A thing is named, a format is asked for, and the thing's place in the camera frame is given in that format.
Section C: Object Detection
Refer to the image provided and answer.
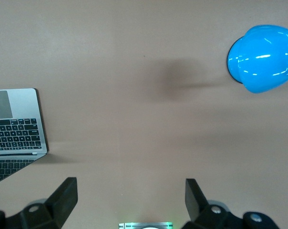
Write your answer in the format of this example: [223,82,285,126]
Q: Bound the silver grey laptop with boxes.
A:
[0,88,50,185]

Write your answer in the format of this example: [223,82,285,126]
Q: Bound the blue desk lamp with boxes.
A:
[226,24,288,94]

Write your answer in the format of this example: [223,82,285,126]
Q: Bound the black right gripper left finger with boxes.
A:
[0,177,78,229]

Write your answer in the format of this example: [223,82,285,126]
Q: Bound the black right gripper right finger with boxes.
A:
[182,178,280,229]

